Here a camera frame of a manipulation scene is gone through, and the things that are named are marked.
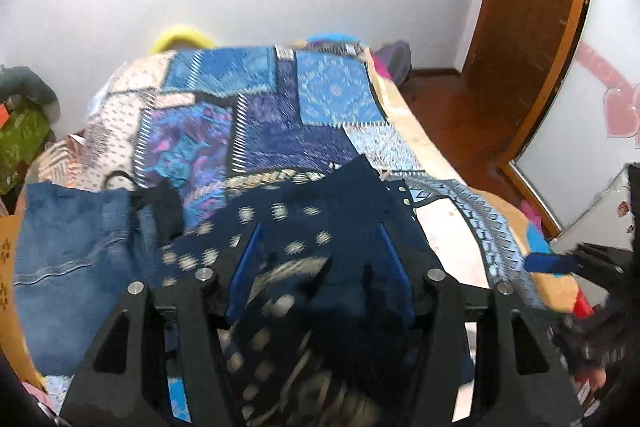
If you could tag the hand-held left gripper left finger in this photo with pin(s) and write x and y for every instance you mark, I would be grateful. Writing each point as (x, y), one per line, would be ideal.
(245, 268)

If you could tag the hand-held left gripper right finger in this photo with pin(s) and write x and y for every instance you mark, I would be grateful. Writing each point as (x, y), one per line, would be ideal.
(401, 268)

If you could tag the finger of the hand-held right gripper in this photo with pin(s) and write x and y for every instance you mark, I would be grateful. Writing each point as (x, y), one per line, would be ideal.
(547, 263)

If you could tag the navy patterned hoodie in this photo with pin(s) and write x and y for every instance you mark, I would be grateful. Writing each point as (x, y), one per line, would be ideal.
(320, 217)

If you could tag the white cabinet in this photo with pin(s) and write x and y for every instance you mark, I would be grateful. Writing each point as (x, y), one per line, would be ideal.
(600, 217)

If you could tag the black cloth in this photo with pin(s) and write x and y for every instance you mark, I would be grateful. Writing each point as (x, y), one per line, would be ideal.
(162, 209)

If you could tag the blue denim jeans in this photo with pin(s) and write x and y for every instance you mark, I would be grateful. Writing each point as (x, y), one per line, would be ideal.
(75, 247)

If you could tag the patchwork bed blanket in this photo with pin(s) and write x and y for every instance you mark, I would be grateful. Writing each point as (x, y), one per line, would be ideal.
(325, 92)

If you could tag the purple bag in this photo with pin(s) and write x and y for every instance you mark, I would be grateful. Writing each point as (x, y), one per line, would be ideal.
(395, 59)

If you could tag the brown wooden door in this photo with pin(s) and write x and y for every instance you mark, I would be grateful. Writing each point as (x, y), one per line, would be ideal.
(525, 32)

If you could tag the yellow printed cloth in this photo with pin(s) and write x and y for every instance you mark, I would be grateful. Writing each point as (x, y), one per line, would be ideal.
(12, 297)

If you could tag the yellow pillow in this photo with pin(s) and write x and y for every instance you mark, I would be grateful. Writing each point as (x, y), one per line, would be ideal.
(182, 34)

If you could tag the grey cloth bundle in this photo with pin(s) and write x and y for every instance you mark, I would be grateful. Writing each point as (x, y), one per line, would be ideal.
(27, 84)

